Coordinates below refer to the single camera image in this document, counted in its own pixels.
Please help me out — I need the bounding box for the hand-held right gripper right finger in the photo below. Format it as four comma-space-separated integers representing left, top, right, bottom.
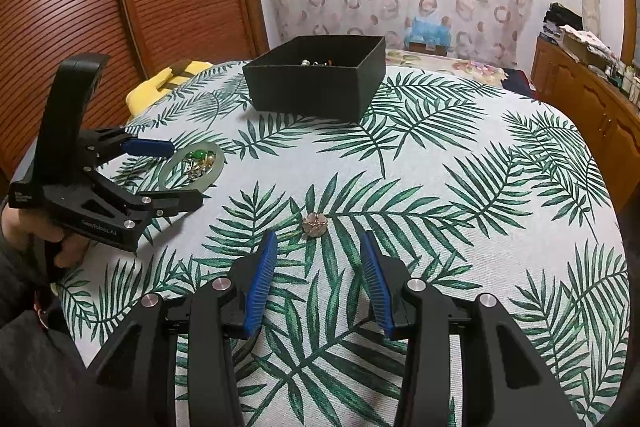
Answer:
360, 229, 586, 427

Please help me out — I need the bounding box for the yellow plush pillow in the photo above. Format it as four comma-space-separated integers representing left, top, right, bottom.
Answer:
125, 59, 214, 116

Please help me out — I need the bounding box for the navy blue blanket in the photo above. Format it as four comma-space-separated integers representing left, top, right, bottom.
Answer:
502, 68, 539, 96

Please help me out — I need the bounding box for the person's left hand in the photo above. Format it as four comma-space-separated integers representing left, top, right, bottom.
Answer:
0, 207, 96, 269

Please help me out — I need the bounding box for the blue plastic bag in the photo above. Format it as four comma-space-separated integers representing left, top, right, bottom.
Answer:
405, 16, 451, 46

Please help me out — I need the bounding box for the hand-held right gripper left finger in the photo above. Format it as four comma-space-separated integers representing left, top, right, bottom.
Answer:
87, 229, 279, 427

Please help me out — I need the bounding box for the stack of dark folded clothes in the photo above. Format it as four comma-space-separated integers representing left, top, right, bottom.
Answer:
542, 2, 584, 46

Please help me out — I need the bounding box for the pink flower brooch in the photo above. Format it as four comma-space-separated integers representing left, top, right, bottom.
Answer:
301, 214, 329, 239

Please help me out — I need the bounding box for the cardboard box with floral cloth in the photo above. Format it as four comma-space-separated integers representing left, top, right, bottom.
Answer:
557, 25, 614, 68

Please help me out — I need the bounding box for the green leaf print tablecloth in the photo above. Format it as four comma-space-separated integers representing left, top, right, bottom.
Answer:
55, 59, 631, 427

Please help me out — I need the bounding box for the floral bedspread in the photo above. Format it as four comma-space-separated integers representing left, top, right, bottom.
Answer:
385, 48, 506, 88

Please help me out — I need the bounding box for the black cardboard box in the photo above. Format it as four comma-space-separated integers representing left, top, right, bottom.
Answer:
242, 35, 387, 122

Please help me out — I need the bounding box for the pale green jade bangle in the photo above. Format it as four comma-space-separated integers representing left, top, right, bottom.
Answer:
159, 143, 224, 193

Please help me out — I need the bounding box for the person's left forearm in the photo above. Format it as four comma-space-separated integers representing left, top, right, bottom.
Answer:
0, 237, 116, 427

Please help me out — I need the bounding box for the green gemstone gold pendant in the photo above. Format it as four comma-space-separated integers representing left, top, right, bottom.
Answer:
182, 149, 214, 180

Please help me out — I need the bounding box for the row of cosmetic bottles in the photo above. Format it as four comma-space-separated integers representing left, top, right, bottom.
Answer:
607, 59, 640, 104

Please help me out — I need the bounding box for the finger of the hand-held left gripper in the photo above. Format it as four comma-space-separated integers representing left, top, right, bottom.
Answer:
80, 172, 205, 230
82, 128, 175, 168

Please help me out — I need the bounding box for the brown wooden side cabinet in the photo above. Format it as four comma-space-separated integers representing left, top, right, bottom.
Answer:
530, 36, 640, 212

